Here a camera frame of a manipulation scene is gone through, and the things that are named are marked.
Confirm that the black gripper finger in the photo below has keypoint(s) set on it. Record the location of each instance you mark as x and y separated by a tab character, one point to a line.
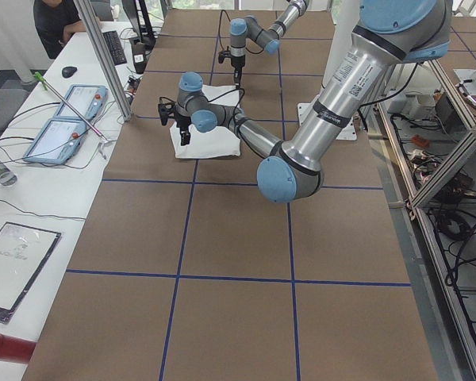
184	135
237	75

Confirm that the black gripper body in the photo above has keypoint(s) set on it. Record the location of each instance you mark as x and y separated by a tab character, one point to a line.
181	122
236	63

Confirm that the white long-sleeve printed shirt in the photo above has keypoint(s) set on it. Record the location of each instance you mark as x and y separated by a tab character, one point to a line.
218	142

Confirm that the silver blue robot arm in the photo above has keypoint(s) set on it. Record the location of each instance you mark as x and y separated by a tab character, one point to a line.
387	33
241	29

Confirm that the far blue teach pendant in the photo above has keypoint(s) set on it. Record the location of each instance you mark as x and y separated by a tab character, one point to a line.
87	99

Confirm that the blue teach pendant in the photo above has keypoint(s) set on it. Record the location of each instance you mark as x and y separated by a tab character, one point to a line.
87	99
57	142

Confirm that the black keyboard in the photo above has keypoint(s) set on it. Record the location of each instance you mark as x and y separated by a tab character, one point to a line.
113	43

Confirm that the black computer mouse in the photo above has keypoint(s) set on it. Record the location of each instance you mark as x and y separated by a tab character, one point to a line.
68	71

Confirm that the near blue teach pendant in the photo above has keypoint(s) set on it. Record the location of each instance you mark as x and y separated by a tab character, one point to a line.
57	142

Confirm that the metal rod with green tip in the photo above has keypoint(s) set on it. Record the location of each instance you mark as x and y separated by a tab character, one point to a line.
47	85

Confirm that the person in dark shirt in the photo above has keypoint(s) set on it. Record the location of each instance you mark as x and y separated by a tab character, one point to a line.
56	22

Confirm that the black framed paper sheet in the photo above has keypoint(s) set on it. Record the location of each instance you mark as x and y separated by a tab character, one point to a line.
24	250

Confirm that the red fire extinguisher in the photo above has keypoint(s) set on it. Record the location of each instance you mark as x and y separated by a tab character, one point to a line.
15	350

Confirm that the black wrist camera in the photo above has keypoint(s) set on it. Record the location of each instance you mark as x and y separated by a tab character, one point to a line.
224	55
166	110

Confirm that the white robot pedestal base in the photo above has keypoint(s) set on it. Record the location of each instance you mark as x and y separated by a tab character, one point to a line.
327	109

